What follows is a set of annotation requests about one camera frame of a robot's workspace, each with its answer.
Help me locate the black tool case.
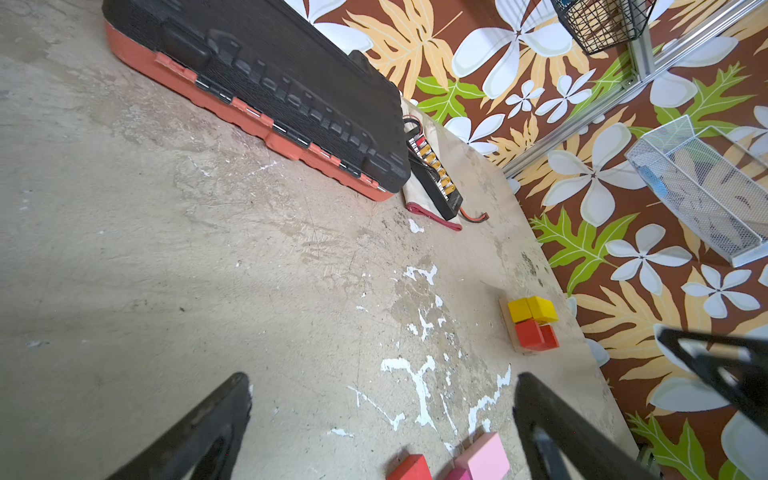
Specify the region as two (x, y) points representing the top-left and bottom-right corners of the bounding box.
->
(102, 1), (411, 201)

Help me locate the pink rectangular block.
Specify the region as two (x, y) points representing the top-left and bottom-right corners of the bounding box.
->
(454, 432), (510, 480)

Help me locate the yellow rectangular block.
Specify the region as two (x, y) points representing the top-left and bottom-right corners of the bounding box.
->
(526, 296), (559, 325)

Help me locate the black charger board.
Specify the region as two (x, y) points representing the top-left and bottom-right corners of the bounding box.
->
(403, 115), (463, 221)

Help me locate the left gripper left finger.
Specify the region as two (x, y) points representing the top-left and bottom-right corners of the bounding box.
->
(110, 372), (252, 479)

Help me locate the black wire basket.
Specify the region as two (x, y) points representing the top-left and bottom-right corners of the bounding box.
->
(552, 0), (655, 55)

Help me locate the red square block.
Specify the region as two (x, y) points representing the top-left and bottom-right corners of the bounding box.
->
(386, 454), (433, 480)

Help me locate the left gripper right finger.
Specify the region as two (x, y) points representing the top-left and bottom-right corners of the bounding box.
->
(513, 372), (654, 479)

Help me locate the white mesh basket right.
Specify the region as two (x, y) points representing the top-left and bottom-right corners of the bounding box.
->
(626, 115), (767, 267)

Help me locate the red arch block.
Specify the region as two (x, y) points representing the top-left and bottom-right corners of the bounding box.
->
(514, 320), (560, 352)

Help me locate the natural wood block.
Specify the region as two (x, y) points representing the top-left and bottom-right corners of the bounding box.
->
(498, 295), (533, 356)

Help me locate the yellow arch block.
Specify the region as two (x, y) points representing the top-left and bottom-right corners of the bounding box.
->
(507, 298), (533, 324)

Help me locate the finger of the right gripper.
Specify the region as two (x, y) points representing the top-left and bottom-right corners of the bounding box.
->
(655, 327), (767, 432)

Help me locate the magenta rectangular block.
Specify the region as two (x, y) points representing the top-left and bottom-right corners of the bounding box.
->
(444, 467), (471, 480)

